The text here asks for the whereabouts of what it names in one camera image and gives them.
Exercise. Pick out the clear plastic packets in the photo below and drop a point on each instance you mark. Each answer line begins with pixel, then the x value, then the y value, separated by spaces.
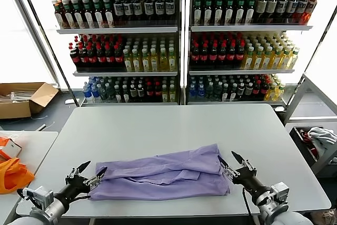
pixel 18 95

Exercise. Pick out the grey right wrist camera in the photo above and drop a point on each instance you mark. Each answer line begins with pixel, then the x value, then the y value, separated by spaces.
pixel 280 190

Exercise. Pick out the yellow juice bottle green label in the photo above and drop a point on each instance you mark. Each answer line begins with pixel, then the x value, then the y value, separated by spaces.
pixel 128 63
pixel 267 60
pixel 285 60
pixel 294 60
pixel 154 63
pixel 281 92
pixel 258 60
pixel 145 63
pixel 248 60
pixel 276 60
pixel 163 63
pixel 272 92
pixel 136 63
pixel 172 62

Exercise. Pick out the red tea bottle white label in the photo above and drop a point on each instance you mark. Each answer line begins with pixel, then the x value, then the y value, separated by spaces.
pixel 59 17

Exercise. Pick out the yellow green drink bottle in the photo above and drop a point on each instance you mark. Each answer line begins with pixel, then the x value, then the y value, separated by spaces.
pixel 172 93
pixel 165 93

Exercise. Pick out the dark green bottle white cap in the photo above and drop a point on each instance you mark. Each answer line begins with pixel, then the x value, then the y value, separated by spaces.
pixel 103 93
pixel 109 93

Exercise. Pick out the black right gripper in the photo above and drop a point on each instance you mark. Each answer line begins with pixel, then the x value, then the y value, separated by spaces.
pixel 250 184

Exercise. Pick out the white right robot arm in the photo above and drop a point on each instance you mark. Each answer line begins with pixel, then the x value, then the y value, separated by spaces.
pixel 273 211

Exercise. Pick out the open cardboard box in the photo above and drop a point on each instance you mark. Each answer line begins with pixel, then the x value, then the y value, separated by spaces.
pixel 15 109

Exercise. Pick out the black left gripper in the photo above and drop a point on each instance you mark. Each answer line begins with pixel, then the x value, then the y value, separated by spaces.
pixel 75 188

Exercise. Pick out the black diagonal pole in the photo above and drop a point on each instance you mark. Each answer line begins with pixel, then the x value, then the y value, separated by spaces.
pixel 48 40
pixel 292 96

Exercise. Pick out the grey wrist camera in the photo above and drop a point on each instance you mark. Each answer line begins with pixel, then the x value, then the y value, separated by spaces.
pixel 280 190
pixel 39 195

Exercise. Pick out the small orange white box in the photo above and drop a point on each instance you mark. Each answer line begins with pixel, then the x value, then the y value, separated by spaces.
pixel 11 148

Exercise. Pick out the grey metal beam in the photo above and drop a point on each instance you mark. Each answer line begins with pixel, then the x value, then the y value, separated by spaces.
pixel 33 27

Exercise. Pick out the dark bottle grey label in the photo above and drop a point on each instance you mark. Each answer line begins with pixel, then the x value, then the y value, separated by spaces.
pixel 260 9
pixel 271 7

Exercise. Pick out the dark bottle blue white label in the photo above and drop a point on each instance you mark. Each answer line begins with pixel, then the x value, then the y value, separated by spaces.
pixel 148 9
pixel 170 9
pixel 291 7
pixel 128 10
pixel 119 10
pixel 159 9
pixel 281 7
pixel 137 10

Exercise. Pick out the blue drink bottle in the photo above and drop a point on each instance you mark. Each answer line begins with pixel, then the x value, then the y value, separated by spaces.
pixel 201 90
pixel 94 94
pixel 87 93
pixel 193 90

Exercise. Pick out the grey metal rack frame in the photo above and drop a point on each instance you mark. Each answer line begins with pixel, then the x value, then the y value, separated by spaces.
pixel 296 96

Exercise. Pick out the cola bottle red cap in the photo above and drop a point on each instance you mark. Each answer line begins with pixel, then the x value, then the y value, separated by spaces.
pixel 157 92
pixel 204 55
pixel 264 89
pixel 83 58
pixel 109 57
pixel 240 55
pixel 150 92
pixel 213 55
pixel 92 58
pixel 101 58
pixel 195 55
pixel 74 59
pixel 222 55
pixel 256 89
pixel 118 57
pixel 231 55

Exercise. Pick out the red garment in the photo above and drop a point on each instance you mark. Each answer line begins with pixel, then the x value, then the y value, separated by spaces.
pixel 306 136

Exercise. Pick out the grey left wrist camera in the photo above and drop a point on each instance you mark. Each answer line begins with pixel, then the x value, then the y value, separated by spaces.
pixel 39 195

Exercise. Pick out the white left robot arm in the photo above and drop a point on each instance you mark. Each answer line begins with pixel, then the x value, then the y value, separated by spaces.
pixel 50 211

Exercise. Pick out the beige sneaker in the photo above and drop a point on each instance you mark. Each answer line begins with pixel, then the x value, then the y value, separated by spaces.
pixel 329 217

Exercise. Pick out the steel shelf rack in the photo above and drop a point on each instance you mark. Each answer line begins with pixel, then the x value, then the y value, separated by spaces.
pixel 250 28
pixel 118 30

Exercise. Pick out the purple printed t-shirt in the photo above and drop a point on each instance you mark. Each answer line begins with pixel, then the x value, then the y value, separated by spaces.
pixel 158 177

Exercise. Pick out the red drink bottle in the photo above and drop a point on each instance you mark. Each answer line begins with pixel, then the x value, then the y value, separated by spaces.
pixel 311 7

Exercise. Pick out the grey clothes bin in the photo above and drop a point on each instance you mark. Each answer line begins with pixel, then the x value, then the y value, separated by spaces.
pixel 301 146

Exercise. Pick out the white crumpled garment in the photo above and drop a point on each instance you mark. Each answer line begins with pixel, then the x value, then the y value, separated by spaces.
pixel 321 138

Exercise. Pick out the dark tea bottle green neck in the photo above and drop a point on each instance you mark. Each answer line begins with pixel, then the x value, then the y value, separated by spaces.
pixel 99 18
pixel 197 13
pixel 218 13
pixel 229 13
pixel 69 18
pixel 79 18
pixel 89 18
pixel 240 13
pixel 109 17
pixel 250 13
pixel 208 13

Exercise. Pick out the grey metal strip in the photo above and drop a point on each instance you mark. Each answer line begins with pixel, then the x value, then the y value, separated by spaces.
pixel 40 127

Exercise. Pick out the orange cloth bag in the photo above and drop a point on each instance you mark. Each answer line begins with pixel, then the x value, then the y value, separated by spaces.
pixel 13 180

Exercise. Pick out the dark drink bottle white cap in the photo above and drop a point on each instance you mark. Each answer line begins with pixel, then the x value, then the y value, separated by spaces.
pixel 126 94
pixel 217 91
pixel 133 93
pixel 248 90
pixel 209 91
pixel 241 90
pixel 118 94
pixel 225 92
pixel 233 92
pixel 140 93

